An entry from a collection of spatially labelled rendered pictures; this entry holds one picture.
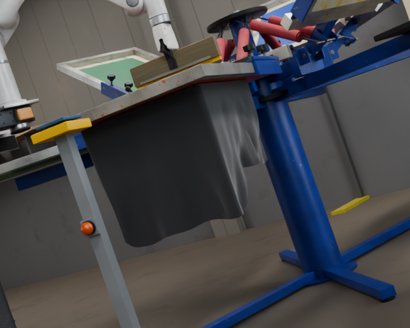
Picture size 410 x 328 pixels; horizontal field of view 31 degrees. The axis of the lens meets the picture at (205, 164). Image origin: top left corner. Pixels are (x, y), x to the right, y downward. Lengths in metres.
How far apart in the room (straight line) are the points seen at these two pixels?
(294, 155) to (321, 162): 2.64
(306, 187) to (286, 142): 0.24
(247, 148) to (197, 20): 4.22
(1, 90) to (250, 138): 0.91
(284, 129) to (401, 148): 2.41
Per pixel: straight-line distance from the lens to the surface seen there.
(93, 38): 7.57
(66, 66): 4.52
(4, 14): 2.82
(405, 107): 5.76
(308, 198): 3.54
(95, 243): 2.17
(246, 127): 2.57
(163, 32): 2.74
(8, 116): 2.73
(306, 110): 6.14
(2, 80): 2.77
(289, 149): 3.52
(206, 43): 2.70
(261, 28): 3.42
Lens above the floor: 0.73
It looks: level
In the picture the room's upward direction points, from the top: 19 degrees counter-clockwise
